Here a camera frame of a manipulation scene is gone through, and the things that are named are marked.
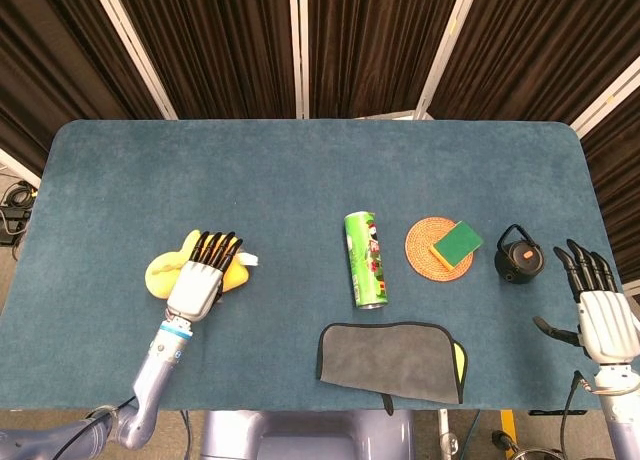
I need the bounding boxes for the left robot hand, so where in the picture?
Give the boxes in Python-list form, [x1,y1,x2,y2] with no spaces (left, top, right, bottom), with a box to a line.
[165,230,245,324]

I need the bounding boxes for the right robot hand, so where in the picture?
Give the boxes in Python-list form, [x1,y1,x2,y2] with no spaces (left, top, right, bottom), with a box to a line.
[532,238,640,366]

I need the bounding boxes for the yellow plush toy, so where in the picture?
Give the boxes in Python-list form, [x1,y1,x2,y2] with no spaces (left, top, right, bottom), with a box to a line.
[144,229,261,300]

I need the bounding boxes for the small black teapot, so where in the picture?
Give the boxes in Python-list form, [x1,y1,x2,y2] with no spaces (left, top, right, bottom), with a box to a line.
[493,223,543,285]

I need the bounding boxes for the blue velvet table cover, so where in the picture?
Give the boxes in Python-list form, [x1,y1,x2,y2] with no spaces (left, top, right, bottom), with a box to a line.
[0,118,628,413]

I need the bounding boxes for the green and yellow sponge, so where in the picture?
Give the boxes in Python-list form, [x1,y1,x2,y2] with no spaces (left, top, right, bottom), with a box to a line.
[428,220,485,271]

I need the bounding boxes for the green chips can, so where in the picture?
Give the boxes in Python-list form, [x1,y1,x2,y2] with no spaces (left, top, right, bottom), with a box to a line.
[342,210,389,311]

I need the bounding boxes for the robot torso base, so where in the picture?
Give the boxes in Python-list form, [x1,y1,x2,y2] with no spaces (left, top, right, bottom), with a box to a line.
[199,409,417,460]

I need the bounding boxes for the round woven rattan coaster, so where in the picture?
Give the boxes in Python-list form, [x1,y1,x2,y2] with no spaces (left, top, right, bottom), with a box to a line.
[404,217,475,283]

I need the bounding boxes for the grey microfibre cloth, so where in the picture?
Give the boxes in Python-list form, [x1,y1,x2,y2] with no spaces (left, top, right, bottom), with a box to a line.
[316,321,467,416]

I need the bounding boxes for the dark brown pleated curtain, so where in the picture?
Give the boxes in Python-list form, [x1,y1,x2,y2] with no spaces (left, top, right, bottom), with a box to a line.
[0,0,640,271]

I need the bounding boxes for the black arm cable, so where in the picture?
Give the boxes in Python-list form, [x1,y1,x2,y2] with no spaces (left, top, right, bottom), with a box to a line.
[558,370,596,460]

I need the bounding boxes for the black cable bundle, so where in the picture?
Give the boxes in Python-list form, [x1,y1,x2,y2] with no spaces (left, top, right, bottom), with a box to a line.
[0,177,41,246]

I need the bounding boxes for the white screen frame post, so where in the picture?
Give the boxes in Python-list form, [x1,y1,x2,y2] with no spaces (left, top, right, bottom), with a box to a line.
[570,53,640,140]
[88,0,179,120]
[415,0,476,121]
[288,0,310,120]

